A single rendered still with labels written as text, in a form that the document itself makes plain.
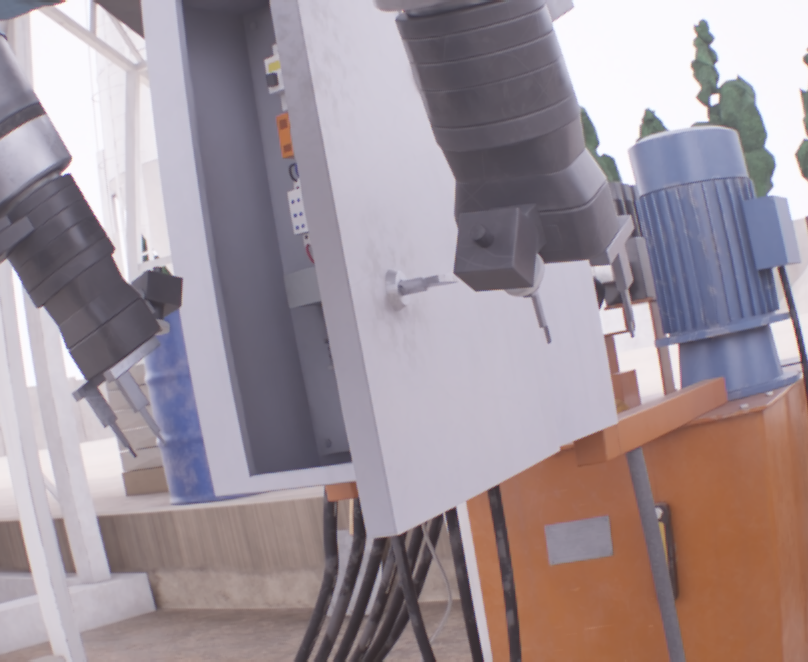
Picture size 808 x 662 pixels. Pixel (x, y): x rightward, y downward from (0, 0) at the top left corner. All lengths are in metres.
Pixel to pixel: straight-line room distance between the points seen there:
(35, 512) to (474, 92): 2.15
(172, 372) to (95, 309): 4.64
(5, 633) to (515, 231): 3.77
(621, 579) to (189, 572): 3.11
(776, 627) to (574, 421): 0.59
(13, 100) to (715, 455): 1.09
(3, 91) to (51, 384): 3.79
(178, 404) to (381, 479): 4.74
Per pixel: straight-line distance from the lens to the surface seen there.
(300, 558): 4.26
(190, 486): 5.50
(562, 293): 1.24
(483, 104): 0.56
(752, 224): 1.85
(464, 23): 0.55
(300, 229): 1.40
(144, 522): 4.75
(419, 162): 0.92
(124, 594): 4.63
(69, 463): 4.61
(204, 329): 1.35
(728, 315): 1.83
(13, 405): 2.61
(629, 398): 2.10
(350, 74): 0.84
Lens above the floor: 0.75
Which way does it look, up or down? 2 degrees up
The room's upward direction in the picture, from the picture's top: 11 degrees counter-clockwise
